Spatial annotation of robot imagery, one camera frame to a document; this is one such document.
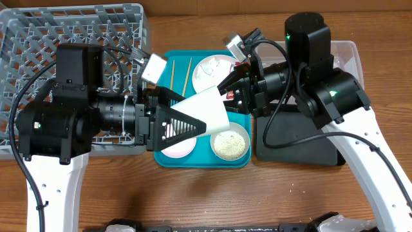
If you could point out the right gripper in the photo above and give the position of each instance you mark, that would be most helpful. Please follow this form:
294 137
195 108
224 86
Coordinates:
255 93

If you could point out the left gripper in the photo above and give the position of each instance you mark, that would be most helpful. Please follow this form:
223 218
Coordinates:
149 123

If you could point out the red snack wrapper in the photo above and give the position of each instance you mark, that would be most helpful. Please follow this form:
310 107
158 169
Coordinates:
230 94

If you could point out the white paper cup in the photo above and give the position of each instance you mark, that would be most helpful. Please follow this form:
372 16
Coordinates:
208 107

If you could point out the pink shallow bowl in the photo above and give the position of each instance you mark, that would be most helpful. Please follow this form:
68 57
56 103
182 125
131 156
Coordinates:
180 149

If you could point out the grey round bowl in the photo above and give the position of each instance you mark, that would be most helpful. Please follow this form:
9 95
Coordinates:
239 129

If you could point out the white rice pile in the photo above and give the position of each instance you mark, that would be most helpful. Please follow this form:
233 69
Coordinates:
229 145

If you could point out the white tissue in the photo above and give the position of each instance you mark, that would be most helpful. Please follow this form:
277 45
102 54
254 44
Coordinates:
207 69

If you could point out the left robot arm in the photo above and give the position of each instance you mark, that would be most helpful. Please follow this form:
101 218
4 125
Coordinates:
52 136

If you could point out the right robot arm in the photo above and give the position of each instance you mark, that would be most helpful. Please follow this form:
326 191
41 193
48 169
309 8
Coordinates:
332 98

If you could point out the grey plastic dishwasher rack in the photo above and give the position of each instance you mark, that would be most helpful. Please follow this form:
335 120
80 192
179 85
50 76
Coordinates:
30 37

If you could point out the large white round plate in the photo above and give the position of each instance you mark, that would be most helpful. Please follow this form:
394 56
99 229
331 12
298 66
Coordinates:
225 67

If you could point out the teal plastic serving tray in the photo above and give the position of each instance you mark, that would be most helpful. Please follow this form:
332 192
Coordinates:
202 155

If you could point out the black rectangular tray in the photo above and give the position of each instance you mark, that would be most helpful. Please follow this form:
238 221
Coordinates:
290 125

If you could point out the clear plastic bin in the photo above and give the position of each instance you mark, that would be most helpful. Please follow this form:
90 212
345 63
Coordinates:
346 57

